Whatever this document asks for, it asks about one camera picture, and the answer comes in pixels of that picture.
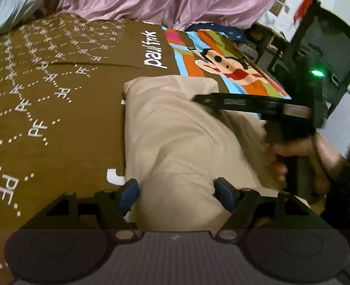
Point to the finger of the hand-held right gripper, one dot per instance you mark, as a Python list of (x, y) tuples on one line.
[(228, 102)]

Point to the person's right forearm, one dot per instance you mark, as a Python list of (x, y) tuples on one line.
[(347, 190)]

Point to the black mesh chair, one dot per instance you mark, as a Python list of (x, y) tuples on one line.
[(332, 44)]

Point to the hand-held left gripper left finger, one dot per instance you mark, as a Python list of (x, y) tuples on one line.
[(128, 194)]

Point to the tan zip jacket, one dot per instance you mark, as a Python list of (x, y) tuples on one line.
[(177, 142)]

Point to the dark wooden desk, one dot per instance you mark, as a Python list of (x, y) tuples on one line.
[(267, 40)]

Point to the person's right hand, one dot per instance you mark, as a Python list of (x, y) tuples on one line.
[(326, 160)]

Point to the white pillow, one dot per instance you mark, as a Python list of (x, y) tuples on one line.
[(11, 3)]

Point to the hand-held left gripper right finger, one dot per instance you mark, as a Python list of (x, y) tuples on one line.
[(225, 194)]

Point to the dark blue cloth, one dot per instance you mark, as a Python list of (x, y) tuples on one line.
[(233, 34)]

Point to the brown cartoon printed blanket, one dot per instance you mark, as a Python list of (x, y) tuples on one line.
[(59, 101)]

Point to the red wall decoration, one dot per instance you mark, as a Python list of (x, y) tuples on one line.
[(305, 4)]

